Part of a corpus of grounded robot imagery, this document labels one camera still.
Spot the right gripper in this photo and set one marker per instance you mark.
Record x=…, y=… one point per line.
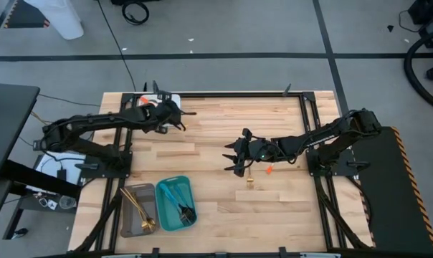
x=263, y=152

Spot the white bagged trash bin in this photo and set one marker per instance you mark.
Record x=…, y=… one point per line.
x=58, y=18

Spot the black caster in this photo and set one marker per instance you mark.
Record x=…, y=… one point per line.
x=19, y=233

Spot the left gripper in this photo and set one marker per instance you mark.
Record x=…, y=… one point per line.
x=162, y=114

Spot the yellow-striped black floor mat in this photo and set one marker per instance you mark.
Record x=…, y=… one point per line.
x=392, y=186

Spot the black aluminium table frame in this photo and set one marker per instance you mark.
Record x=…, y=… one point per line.
x=238, y=95

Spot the white plastic bin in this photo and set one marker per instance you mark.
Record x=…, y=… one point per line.
x=176, y=101

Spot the black equipment case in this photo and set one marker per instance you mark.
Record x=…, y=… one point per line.
x=431, y=21

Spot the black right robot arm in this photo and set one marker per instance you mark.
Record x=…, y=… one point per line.
x=327, y=132

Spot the small black charger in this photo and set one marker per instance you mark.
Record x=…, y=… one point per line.
x=61, y=174

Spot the white paper sheet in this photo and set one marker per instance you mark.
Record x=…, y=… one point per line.
x=73, y=166

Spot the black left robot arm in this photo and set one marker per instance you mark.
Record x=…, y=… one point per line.
x=94, y=123

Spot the clear plastic cup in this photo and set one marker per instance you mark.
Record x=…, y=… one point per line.
x=67, y=202

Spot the black desk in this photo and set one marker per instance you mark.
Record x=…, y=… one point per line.
x=8, y=125

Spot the black support beam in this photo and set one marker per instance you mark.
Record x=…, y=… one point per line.
x=41, y=179

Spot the orange-striped black floor mat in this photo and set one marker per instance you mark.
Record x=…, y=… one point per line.
x=23, y=18

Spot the grey translucent plastic bin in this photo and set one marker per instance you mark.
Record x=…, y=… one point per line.
x=132, y=215

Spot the teal plastic bin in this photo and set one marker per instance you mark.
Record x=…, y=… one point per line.
x=166, y=215

